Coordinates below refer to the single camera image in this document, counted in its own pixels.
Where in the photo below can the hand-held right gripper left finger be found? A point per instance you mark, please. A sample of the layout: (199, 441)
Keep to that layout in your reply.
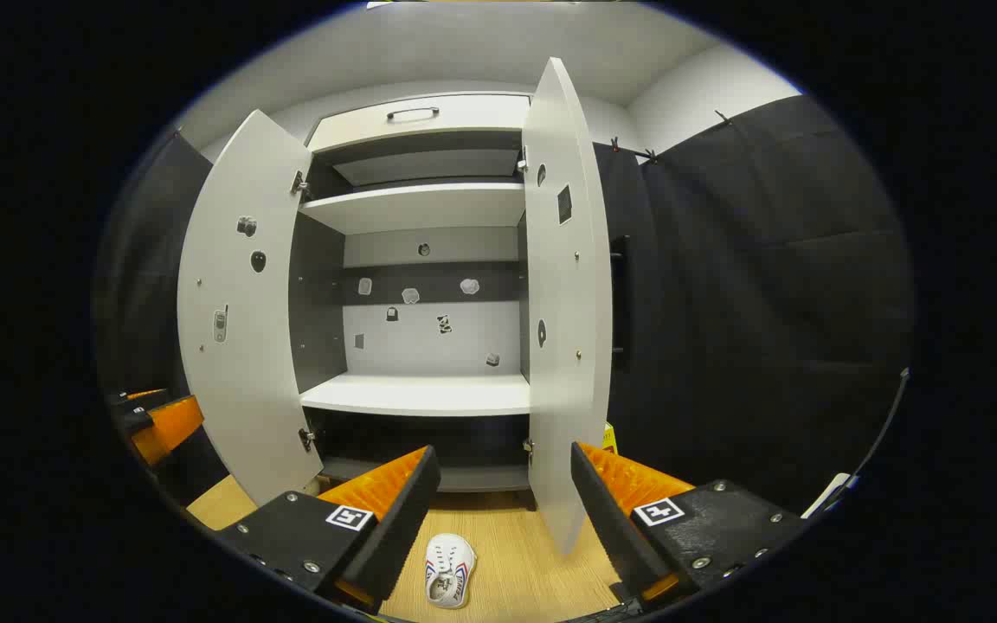
(403, 528)

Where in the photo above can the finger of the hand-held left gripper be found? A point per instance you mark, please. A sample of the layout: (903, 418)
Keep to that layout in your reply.
(142, 396)
(174, 424)

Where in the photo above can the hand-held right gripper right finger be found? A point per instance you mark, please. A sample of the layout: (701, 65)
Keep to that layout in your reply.
(607, 528)

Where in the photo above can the white canvas shoe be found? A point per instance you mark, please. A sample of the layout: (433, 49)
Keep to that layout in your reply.
(448, 567)

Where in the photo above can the cabinet door with phone sticker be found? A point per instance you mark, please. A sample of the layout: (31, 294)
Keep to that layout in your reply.
(239, 389)

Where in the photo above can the cabinet door with headphones sticker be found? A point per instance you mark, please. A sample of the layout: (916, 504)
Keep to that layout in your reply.
(563, 389)

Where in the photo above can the grey shoe cabinet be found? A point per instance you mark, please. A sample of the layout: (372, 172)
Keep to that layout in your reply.
(429, 342)

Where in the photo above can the white cabinet shelf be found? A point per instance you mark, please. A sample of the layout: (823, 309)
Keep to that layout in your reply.
(412, 206)
(421, 394)

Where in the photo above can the grey cabinet drawer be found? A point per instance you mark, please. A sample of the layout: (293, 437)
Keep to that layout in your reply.
(481, 112)

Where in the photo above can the yellow book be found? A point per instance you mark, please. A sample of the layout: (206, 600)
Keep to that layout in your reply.
(609, 439)

